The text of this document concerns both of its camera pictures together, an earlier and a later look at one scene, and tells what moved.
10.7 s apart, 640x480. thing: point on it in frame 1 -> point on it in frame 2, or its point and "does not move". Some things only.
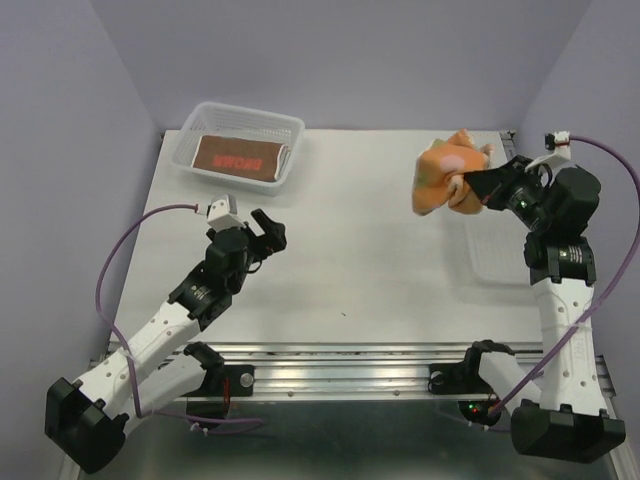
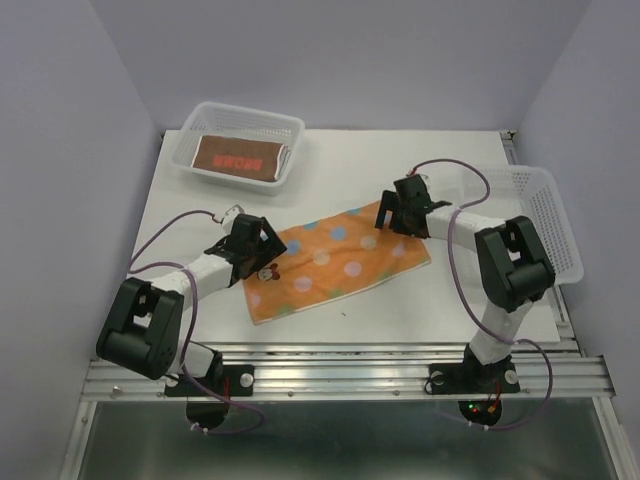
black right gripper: [489, 184] -> [388, 202]
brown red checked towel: [238, 156] does not move
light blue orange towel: [282, 161] does not move
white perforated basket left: [221, 119] does not move
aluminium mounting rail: [345, 371] does not move
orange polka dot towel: [440, 180] -> [328, 261]
